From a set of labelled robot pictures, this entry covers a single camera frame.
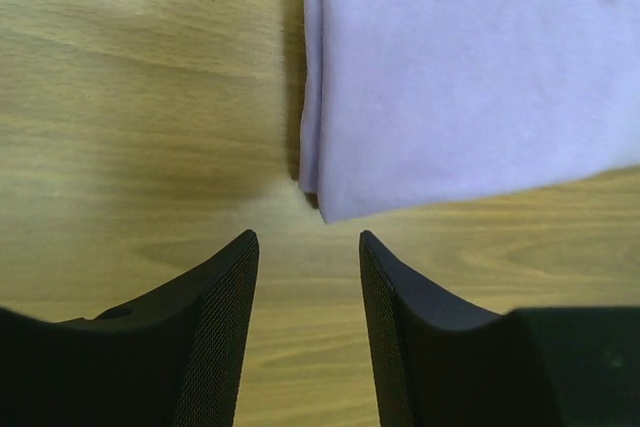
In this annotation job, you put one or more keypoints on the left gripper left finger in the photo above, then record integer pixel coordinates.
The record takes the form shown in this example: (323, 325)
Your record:
(170, 357)

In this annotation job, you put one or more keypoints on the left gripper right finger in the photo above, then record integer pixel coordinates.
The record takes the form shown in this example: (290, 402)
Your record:
(440, 360)

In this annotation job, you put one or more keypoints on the purple t shirt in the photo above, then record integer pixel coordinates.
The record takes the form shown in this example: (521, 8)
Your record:
(412, 102)

